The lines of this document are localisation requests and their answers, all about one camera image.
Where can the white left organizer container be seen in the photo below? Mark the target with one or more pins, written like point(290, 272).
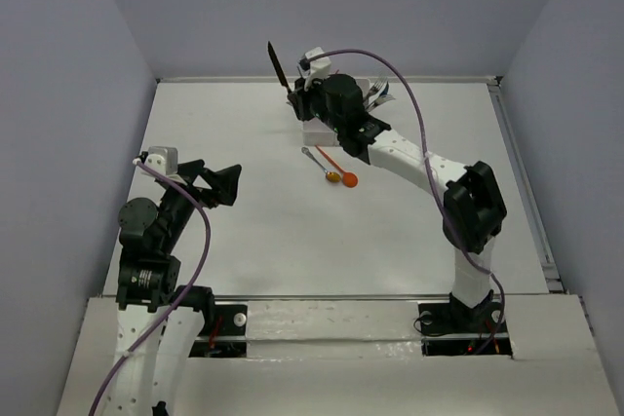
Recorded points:
point(315, 132)

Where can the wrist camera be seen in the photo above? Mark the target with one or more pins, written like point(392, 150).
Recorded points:
point(158, 161)
point(314, 66)

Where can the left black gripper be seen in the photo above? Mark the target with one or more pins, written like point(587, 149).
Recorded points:
point(196, 180)

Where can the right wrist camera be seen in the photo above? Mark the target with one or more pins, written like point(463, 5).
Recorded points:
point(314, 66)

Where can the blue metal fork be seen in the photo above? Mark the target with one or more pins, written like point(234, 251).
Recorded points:
point(387, 93)

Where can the silver fork pink handle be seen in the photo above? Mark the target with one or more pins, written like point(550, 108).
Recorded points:
point(378, 86)

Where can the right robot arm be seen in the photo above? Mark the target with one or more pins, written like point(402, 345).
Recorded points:
point(468, 197)

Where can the orange spoon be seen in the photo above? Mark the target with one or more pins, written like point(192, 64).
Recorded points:
point(348, 178)

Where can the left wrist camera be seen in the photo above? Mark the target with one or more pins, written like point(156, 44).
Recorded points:
point(158, 161)

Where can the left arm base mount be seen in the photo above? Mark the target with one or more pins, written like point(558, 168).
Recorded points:
point(225, 338)

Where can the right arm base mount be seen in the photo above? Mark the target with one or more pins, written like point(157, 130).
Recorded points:
point(442, 335)

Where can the white right organizer container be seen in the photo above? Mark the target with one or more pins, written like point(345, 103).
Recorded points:
point(364, 84)

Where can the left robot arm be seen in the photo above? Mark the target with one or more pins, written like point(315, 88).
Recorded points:
point(158, 319)

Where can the gold knife green handle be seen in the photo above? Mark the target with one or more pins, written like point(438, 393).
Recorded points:
point(279, 71)

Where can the white organizer container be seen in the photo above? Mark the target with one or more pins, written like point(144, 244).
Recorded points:
point(315, 132)
point(364, 84)

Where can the silver fork teal handle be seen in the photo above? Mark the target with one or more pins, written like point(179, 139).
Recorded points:
point(380, 101)

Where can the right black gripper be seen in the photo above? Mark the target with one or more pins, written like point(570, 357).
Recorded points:
point(302, 97)

